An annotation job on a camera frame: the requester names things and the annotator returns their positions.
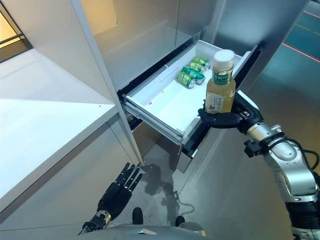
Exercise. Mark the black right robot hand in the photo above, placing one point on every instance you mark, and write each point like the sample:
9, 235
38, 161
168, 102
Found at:
225, 120

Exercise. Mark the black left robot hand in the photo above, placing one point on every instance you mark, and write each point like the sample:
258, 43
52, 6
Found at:
117, 192

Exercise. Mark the clear yellow tea bottle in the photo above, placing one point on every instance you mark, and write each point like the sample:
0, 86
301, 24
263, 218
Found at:
220, 95

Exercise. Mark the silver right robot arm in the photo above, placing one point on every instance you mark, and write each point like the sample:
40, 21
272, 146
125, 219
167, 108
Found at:
295, 170

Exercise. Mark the white fridge drawer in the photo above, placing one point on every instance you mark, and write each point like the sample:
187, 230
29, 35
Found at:
170, 110

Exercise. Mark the stainless steel fridge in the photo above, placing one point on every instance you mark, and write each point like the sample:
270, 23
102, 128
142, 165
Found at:
150, 25

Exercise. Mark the grey robot torso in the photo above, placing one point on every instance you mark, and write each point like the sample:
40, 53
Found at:
145, 233

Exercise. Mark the dark green drink can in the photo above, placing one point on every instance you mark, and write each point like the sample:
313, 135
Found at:
193, 72

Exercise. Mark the white counter cabinet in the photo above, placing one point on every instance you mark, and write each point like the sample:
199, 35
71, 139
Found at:
62, 175

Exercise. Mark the light green drink can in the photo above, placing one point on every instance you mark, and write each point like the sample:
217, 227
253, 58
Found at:
200, 61
184, 78

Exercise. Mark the tall white partition panel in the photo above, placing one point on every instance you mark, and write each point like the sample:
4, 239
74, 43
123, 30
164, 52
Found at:
62, 37

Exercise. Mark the black framed lit window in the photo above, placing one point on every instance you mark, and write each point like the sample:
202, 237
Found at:
7, 27

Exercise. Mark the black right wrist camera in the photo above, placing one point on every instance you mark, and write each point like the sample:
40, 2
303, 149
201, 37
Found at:
252, 148

